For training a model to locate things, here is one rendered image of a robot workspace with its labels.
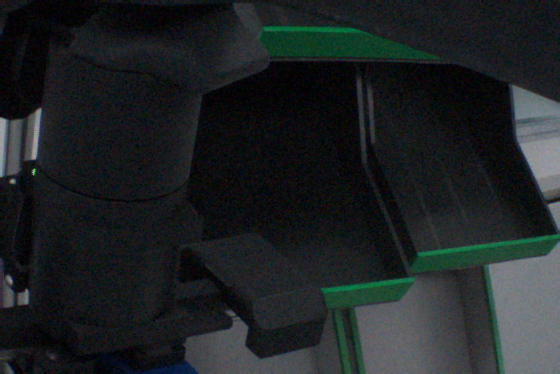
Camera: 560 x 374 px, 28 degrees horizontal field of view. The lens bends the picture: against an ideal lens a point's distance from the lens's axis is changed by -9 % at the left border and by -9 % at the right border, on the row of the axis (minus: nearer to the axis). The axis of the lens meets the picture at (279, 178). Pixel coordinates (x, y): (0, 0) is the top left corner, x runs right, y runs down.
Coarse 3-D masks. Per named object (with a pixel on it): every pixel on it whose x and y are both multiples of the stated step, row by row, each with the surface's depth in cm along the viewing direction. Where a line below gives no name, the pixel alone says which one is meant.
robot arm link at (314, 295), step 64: (64, 192) 39; (64, 256) 40; (128, 256) 40; (192, 256) 48; (256, 256) 48; (0, 320) 41; (64, 320) 41; (128, 320) 41; (256, 320) 45; (320, 320) 47
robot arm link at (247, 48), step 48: (48, 0) 40; (48, 48) 41; (96, 48) 37; (144, 48) 36; (192, 48) 36; (240, 48) 37; (48, 96) 38; (96, 96) 37; (144, 96) 37; (192, 96) 39; (48, 144) 39; (96, 144) 38; (144, 144) 38; (192, 144) 40; (96, 192) 38; (144, 192) 39
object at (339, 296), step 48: (240, 96) 79; (288, 96) 80; (336, 96) 78; (240, 144) 76; (288, 144) 78; (336, 144) 79; (192, 192) 72; (240, 192) 74; (288, 192) 75; (336, 192) 76; (288, 240) 73; (336, 240) 74; (384, 240) 74; (336, 288) 69; (384, 288) 71
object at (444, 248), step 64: (384, 64) 87; (448, 64) 90; (384, 128) 83; (448, 128) 86; (512, 128) 84; (384, 192) 78; (448, 192) 81; (512, 192) 84; (448, 256) 75; (512, 256) 79
